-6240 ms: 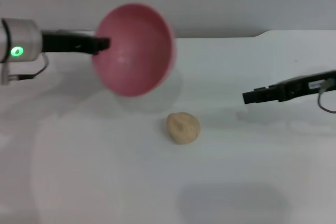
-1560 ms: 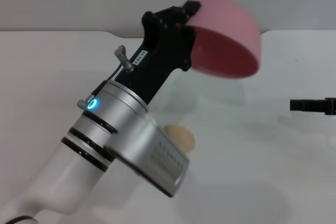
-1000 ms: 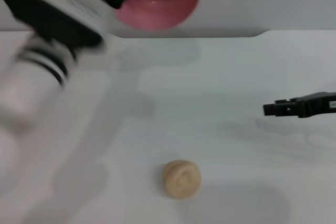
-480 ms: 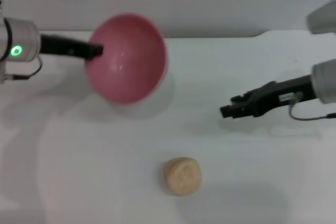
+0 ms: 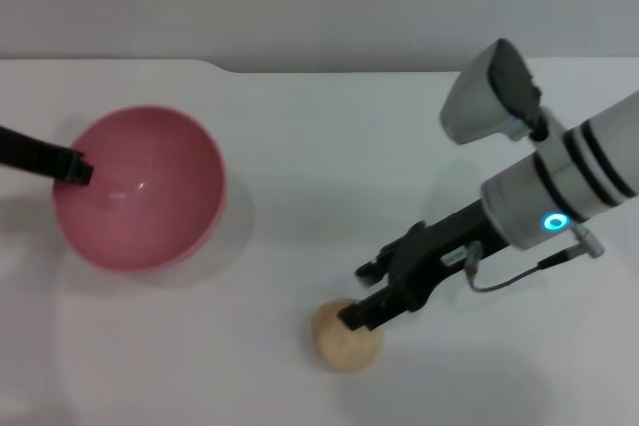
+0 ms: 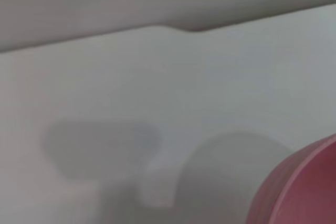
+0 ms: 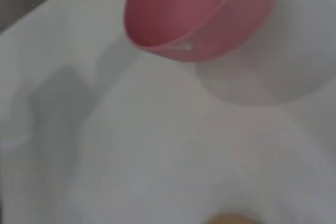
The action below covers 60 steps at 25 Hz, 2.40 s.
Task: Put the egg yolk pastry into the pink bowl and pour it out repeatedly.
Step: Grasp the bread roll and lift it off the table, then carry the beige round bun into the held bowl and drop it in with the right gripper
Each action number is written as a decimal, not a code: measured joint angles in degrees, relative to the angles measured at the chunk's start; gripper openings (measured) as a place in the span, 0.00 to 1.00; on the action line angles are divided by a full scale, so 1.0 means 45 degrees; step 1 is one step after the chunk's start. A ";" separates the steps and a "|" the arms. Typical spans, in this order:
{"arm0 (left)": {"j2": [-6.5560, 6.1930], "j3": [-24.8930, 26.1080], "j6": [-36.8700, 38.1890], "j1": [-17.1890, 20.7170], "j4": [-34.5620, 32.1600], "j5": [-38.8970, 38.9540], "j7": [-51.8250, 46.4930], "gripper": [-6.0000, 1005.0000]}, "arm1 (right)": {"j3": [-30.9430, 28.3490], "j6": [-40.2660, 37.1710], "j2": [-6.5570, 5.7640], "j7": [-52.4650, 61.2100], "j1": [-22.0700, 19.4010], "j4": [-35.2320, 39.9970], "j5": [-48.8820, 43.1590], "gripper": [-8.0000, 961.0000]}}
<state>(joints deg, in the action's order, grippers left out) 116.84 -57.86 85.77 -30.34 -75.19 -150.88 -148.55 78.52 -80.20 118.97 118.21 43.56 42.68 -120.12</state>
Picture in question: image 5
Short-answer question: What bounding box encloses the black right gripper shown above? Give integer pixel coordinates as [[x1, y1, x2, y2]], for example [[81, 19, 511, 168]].
[[338, 200, 515, 332]]

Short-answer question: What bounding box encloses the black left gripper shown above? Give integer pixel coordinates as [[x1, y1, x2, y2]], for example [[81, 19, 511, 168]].
[[0, 125, 95, 186]]

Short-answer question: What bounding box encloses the beige egg yolk pastry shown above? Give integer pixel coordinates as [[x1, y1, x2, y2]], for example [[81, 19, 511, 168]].
[[310, 298, 385, 373]]

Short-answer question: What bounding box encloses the pink plastic bowl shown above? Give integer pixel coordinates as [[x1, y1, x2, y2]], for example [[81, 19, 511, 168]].
[[52, 105, 229, 275]]

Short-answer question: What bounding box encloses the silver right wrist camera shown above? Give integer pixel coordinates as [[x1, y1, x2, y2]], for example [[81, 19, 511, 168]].
[[438, 39, 545, 147]]

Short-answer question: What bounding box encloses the right wrist cable with plug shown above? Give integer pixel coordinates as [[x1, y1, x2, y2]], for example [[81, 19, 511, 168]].
[[463, 225, 606, 295]]

